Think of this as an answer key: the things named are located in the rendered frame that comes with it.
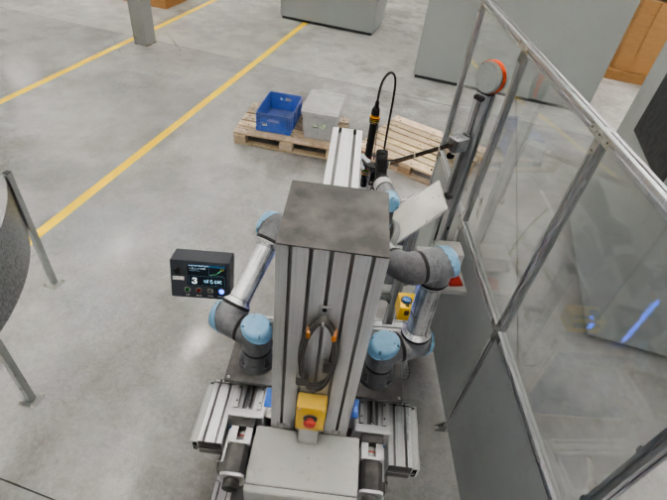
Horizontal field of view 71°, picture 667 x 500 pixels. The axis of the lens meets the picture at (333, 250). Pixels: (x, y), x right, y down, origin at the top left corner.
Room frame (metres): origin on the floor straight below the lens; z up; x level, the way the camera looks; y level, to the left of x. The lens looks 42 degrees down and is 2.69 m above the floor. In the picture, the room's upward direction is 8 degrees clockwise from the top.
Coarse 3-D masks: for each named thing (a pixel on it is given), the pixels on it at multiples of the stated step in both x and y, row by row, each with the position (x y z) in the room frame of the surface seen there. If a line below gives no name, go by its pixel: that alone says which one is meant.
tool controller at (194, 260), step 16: (176, 256) 1.44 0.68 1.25; (192, 256) 1.45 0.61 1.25; (208, 256) 1.47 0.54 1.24; (224, 256) 1.49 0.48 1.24; (176, 272) 1.38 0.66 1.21; (192, 272) 1.40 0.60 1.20; (208, 272) 1.41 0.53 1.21; (224, 272) 1.42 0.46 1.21; (176, 288) 1.37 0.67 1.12; (192, 288) 1.38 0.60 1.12; (208, 288) 1.39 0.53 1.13; (224, 288) 1.40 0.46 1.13
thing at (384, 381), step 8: (368, 368) 1.08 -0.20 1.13; (392, 368) 1.11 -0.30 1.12; (360, 376) 1.08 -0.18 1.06; (368, 376) 1.07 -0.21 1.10; (376, 376) 1.06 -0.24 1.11; (384, 376) 1.07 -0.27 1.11; (392, 376) 1.09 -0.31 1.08; (368, 384) 1.05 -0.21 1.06; (376, 384) 1.05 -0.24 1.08; (384, 384) 1.06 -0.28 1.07
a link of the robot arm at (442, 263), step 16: (432, 256) 1.17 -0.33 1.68; (448, 256) 1.18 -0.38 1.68; (432, 272) 1.13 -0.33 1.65; (448, 272) 1.15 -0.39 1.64; (432, 288) 1.14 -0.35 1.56; (416, 304) 1.17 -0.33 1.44; (432, 304) 1.15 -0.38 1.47; (416, 320) 1.15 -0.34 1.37; (416, 336) 1.14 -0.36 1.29; (432, 336) 1.18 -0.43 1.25; (416, 352) 1.12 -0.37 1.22
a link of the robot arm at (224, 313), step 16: (256, 224) 1.46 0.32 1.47; (272, 224) 1.44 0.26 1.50; (272, 240) 1.40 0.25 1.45; (256, 256) 1.35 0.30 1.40; (272, 256) 1.38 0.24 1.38; (256, 272) 1.30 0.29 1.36; (240, 288) 1.24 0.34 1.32; (256, 288) 1.28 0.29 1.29; (224, 304) 1.19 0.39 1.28; (240, 304) 1.19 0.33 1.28; (208, 320) 1.14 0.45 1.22; (224, 320) 1.13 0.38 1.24
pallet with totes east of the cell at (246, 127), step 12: (252, 108) 5.24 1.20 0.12; (240, 120) 4.86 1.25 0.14; (252, 120) 4.90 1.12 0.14; (300, 120) 5.06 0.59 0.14; (348, 120) 5.23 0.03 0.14; (240, 132) 4.59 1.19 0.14; (252, 132) 4.62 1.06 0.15; (264, 132) 4.66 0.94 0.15; (300, 132) 4.77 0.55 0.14; (252, 144) 4.58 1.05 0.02; (264, 144) 4.61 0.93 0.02; (288, 144) 4.54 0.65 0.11; (300, 144) 4.53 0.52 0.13; (312, 144) 4.54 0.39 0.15; (324, 144) 4.57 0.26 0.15; (312, 156) 4.52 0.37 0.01; (324, 156) 4.53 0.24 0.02
